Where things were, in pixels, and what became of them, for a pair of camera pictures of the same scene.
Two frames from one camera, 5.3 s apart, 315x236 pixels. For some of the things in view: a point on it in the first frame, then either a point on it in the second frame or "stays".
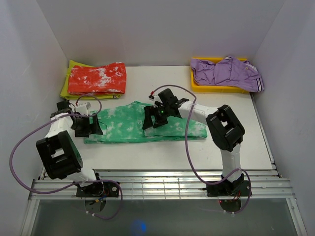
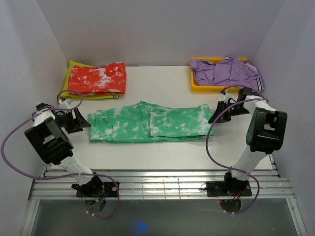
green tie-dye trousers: (126, 122) stays
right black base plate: (236, 189) stays
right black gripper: (150, 110) -> (221, 105)
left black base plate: (99, 189) stays
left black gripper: (94, 128) -> (82, 122)
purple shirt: (227, 72) stays
